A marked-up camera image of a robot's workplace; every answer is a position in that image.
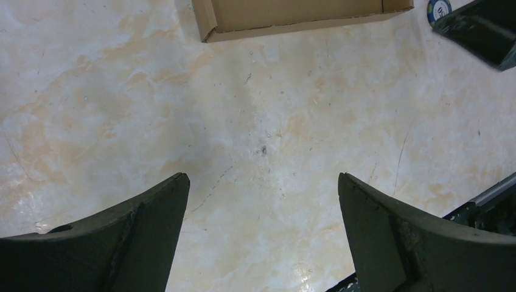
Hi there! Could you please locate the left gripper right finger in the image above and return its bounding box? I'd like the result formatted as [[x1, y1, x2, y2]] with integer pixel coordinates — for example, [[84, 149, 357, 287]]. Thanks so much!
[[338, 172, 516, 292]]

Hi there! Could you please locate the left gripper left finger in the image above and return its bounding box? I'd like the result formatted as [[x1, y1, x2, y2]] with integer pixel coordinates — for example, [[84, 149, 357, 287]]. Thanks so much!
[[1, 173, 190, 291]]

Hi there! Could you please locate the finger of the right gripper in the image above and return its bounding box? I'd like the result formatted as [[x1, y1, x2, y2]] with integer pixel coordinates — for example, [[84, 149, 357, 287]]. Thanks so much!
[[433, 0, 515, 71]]

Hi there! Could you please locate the small round black ring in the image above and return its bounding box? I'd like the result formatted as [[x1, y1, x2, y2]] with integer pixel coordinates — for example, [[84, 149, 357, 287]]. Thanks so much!
[[426, 0, 453, 28]]

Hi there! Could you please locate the brown cardboard box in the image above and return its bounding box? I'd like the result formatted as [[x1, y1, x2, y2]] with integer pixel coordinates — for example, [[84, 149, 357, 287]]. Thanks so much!
[[192, 0, 414, 43]]

